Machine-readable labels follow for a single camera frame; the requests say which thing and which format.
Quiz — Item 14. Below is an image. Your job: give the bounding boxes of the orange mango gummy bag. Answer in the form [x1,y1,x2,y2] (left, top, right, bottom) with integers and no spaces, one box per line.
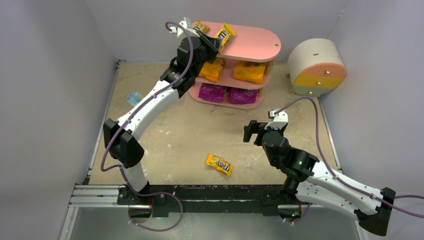
[198,57,224,83]
[232,60,267,84]

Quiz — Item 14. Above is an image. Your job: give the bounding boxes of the small yellow M&M's bag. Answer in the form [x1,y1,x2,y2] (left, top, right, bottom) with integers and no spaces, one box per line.
[214,22,236,53]

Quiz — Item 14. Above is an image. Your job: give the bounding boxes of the purple blackcurrant gummy bag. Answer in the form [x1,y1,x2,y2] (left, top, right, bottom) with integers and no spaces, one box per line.
[198,83,227,103]
[228,87,259,105]

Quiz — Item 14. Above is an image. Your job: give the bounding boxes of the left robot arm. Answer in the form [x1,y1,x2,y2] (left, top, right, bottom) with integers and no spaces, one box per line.
[103,32,222,197]

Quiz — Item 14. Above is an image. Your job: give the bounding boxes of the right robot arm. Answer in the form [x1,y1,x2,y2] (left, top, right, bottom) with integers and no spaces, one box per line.
[243,120,396,236]

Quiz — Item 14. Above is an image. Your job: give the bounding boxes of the pink three-tier shelf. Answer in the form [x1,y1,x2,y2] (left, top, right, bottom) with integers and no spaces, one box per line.
[188,21,282,111]

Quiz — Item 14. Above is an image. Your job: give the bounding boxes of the light blue oval package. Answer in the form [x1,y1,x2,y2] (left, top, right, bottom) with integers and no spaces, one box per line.
[126,92,144,107]

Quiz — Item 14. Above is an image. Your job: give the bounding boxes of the round cream drawer cabinet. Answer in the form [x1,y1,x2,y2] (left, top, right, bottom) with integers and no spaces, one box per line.
[287,38,347,97]

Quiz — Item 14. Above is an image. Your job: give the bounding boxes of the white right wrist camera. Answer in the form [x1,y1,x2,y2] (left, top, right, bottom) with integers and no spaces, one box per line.
[265,109,289,131]

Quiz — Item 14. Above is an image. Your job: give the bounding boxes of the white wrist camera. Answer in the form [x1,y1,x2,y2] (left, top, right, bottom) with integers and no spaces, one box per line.
[265,109,289,131]
[168,17,199,41]

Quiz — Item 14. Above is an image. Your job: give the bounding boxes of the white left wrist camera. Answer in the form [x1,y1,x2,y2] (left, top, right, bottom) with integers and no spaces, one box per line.
[168,17,199,41]

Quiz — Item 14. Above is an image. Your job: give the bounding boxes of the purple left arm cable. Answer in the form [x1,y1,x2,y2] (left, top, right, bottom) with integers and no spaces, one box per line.
[100,21,195,193]

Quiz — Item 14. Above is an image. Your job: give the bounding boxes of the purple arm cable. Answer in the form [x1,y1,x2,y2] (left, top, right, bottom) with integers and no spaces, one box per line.
[100,21,195,193]
[273,96,424,220]

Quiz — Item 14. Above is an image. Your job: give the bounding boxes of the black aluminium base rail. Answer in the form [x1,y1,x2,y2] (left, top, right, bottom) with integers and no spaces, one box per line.
[70,184,309,218]

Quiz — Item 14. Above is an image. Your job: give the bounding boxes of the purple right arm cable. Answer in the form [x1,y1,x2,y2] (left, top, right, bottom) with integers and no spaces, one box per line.
[273,96,424,220]

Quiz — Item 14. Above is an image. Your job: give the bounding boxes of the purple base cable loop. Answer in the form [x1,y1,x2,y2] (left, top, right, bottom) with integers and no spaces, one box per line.
[128,192,184,232]

